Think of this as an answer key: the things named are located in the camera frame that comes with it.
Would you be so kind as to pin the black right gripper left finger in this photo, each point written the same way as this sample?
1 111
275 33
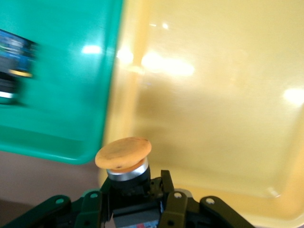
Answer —
90 211

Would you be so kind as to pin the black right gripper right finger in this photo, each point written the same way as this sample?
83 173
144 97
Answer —
178 211

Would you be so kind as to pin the yellow button with red indicator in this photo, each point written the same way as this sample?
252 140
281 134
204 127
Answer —
123 152

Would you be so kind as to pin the green push button switch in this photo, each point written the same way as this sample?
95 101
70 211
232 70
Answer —
14 61

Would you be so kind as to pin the yellow plastic tray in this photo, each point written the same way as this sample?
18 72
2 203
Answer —
213 107

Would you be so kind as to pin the green plastic tray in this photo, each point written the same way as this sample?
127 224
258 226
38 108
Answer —
71 95

